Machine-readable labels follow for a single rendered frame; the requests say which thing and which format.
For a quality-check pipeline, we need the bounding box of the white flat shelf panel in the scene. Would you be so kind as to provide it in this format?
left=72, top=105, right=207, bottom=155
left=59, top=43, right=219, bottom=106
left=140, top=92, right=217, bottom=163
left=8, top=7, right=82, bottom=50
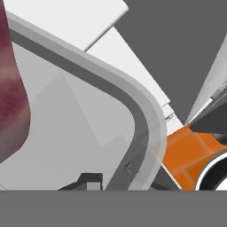
left=3, top=0, right=130, bottom=51
left=85, top=26, right=184, bottom=137

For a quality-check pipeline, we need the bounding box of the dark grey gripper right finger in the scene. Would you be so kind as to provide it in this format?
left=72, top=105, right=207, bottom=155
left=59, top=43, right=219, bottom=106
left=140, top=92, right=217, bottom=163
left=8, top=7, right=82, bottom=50
left=150, top=166, right=182, bottom=191

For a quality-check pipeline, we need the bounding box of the black and white round object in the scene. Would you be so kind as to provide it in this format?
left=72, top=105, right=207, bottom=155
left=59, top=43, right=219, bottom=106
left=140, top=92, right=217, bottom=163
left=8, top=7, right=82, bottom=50
left=194, top=150, right=227, bottom=191

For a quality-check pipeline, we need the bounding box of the clear grey plastic container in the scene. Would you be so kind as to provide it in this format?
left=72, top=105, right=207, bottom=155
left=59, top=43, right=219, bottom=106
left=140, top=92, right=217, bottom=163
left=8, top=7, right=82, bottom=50
left=0, top=11, right=168, bottom=191

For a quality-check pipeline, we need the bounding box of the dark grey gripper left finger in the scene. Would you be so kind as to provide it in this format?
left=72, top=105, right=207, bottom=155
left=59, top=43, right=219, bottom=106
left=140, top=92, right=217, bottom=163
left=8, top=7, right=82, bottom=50
left=58, top=172, right=104, bottom=191

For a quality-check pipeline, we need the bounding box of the dark red raw steak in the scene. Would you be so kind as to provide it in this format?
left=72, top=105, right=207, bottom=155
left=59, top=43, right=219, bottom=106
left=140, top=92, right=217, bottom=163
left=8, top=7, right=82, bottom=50
left=0, top=0, right=31, bottom=164

